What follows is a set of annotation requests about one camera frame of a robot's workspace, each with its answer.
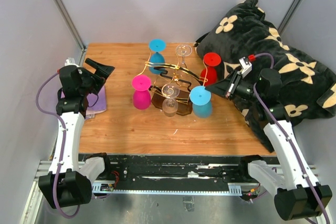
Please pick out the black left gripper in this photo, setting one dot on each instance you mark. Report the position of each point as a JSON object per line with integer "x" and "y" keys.
{"x": 102, "y": 73}

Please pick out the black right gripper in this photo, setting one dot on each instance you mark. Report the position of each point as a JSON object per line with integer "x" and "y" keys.
{"x": 228, "y": 86}

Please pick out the red plastic wine glass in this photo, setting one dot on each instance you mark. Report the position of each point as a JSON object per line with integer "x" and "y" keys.
{"x": 209, "y": 74}

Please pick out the blue plastic wine glass front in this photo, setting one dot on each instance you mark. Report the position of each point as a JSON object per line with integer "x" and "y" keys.
{"x": 201, "y": 102}

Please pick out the blue plastic wine glass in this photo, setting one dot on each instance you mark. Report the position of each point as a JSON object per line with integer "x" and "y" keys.
{"x": 157, "y": 46}
{"x": 201, "y": 102}

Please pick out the magenta plastic wine glass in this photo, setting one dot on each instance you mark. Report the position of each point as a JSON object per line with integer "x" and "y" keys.
{"x": 141, "y": 96}

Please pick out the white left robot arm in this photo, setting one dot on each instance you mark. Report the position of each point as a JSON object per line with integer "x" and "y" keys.
{"x": 66, "y": 184}

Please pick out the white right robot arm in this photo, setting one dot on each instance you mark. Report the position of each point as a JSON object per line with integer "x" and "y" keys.
{"x": 297, "y": 193}

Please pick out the clear wine glass back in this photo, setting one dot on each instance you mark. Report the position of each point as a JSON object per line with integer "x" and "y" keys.
{"x": 183, "y": 51}

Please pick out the clear wine glass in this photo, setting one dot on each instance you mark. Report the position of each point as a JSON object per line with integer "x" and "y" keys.
{"x": 170, "y": 104}
{"x": 183, "y": 51}

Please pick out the clear wine glass front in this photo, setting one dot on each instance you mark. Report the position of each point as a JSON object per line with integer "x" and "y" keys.
{"x": 170, "y": 104}

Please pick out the blue plastic wine glass back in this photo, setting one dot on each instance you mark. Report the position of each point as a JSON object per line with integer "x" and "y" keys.
{"x": 157, "y": 46}

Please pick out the purple folded cloth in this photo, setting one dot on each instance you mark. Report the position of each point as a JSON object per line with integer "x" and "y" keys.
{"x": 96, "y": 104}

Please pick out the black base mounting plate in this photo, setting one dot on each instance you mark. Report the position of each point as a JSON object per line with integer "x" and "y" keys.
{"x": 177, "y": 173}

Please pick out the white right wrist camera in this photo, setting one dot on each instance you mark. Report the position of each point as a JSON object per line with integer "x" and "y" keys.
{"x": 246, "y": 65}

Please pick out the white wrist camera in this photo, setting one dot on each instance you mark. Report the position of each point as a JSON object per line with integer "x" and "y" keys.
{"x": 70, "y": 61}
{"x": 246, "y": 65}

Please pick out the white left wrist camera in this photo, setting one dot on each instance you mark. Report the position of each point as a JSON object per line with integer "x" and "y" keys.
{"x": 70, "y": 61}

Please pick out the gold wire wine glass rack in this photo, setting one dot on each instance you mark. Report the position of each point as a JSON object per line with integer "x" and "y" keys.
{"x": 173, "y": 75}

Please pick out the aluminium frame rail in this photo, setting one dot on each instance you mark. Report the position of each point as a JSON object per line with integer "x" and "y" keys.
{"x": 104, "y": 187}

